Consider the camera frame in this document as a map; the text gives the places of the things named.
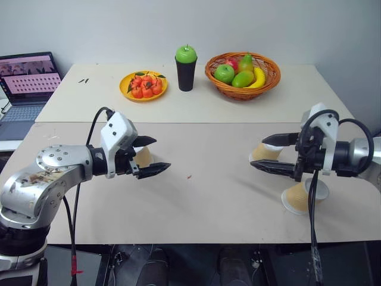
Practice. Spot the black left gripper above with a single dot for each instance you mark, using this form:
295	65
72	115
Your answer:
123	162

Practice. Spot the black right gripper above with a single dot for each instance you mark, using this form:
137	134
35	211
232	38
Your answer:
309	155

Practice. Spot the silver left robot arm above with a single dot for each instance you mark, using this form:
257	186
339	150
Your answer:
44	175

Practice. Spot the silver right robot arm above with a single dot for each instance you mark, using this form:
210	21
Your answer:
361	152

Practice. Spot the tan paper cup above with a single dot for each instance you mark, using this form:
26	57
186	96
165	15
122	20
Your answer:
144	156
266	153
297	196

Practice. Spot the orange toy tangerine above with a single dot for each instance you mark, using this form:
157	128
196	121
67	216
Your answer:
157	86
146	79
147	92
137	93
137	81

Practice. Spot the brown wicker basket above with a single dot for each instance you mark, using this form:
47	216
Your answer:
247	93

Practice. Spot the yellow plate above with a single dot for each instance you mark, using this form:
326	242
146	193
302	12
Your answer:
126	90

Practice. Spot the yellow toy banana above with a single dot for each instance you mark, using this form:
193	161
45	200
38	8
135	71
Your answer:
259	78

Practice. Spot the green toy mango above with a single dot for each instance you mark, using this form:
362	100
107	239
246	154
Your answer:
242	80

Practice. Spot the black tall cup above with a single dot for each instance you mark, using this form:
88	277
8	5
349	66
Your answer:
186	76

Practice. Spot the green-red toy pear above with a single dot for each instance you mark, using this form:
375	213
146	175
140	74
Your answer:
245	64

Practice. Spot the small dark leaf scraps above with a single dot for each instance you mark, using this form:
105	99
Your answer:
84	80

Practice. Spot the red toy apple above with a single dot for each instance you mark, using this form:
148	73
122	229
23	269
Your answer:
232	64

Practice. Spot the green toy apple with stem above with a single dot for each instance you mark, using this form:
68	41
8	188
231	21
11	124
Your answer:
186	55

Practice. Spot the dark rounded shape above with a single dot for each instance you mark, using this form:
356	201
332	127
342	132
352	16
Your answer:
233	266
157	268

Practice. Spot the grey open laptop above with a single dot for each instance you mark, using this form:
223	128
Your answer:
26	86

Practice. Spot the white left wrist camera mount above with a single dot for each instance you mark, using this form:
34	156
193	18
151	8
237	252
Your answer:
117	128

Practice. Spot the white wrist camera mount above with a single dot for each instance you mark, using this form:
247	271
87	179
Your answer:
330	128
117	128

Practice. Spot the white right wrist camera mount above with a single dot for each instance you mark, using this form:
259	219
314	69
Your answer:
330	128

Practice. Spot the black table frame leg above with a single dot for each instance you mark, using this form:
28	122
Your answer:
104	265

